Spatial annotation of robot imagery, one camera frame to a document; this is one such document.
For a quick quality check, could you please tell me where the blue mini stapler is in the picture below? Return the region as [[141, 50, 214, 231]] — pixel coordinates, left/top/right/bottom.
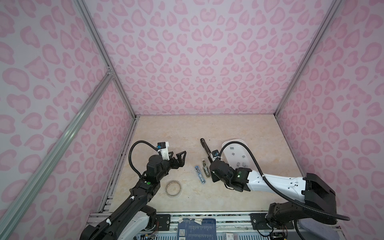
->
[[195, 166, 206, 185]]

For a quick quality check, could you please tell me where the black stapler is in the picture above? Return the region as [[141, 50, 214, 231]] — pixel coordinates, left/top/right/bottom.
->
[[200, 138, 213, 163]]

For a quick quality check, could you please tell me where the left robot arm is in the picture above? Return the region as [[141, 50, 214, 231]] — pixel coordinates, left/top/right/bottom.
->
[[80, 140, 187, 240]]

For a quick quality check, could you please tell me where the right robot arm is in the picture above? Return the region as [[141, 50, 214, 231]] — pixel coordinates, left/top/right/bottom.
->
[[210, 141, 350, 228]]

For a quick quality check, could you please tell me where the white plastic tray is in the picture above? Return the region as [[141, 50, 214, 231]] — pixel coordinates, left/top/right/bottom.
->
[[222, 144, 258, 171]]

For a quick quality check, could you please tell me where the clear tape roll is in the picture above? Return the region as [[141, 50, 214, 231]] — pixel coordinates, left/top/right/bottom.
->
[[165, 181, 182, 198]]

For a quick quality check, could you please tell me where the grey cloth pad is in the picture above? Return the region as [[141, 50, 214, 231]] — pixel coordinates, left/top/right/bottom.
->
[[299, 219, 340, 240]]

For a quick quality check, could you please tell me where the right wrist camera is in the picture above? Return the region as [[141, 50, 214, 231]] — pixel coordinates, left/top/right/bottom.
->
[[211, 150, 220, 161]]

